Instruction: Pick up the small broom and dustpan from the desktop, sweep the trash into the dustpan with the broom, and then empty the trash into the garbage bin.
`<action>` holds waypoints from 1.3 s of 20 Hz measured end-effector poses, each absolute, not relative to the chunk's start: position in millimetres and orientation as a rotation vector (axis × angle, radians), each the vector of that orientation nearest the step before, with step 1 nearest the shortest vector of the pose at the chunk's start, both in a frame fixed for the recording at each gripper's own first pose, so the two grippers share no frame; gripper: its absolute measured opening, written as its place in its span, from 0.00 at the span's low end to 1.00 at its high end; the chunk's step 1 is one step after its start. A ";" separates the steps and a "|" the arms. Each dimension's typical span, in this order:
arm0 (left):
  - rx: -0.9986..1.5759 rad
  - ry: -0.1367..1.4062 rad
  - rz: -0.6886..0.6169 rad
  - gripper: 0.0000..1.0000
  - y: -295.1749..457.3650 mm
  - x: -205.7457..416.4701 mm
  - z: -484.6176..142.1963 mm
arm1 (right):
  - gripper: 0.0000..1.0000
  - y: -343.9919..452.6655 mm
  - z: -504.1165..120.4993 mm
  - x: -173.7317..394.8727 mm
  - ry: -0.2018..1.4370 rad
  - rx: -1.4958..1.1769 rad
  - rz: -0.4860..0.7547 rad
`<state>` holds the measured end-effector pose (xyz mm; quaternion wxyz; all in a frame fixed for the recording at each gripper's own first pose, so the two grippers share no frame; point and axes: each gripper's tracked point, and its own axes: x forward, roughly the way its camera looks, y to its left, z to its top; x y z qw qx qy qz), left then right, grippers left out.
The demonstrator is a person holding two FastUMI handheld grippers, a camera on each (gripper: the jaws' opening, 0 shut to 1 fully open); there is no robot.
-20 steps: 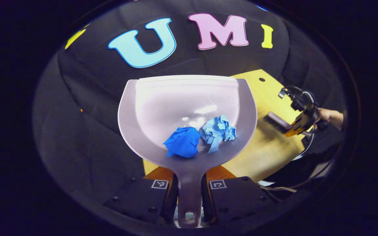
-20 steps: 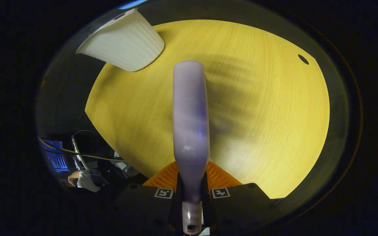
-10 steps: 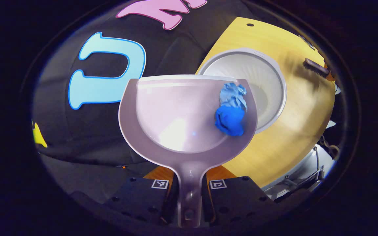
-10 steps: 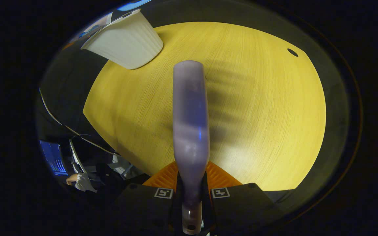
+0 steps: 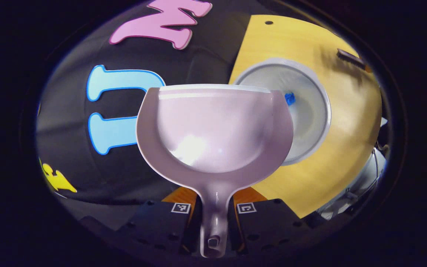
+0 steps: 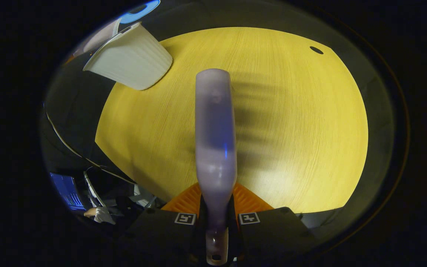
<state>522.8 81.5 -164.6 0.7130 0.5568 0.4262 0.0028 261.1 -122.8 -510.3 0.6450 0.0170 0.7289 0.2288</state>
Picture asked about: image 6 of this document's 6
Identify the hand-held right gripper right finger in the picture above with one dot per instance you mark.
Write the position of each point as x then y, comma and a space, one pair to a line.
272, 231

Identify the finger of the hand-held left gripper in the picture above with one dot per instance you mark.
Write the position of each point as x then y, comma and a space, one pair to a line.
69, 59

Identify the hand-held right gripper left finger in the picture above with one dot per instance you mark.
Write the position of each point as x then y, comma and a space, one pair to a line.
161, 231

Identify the white ribbed garbage bin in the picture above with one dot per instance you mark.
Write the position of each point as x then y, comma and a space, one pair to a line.
132, 59

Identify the small mauve broom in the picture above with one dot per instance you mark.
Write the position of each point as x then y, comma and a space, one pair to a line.
215, 148

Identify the blue computer monitor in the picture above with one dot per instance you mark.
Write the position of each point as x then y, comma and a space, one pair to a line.
67, 191

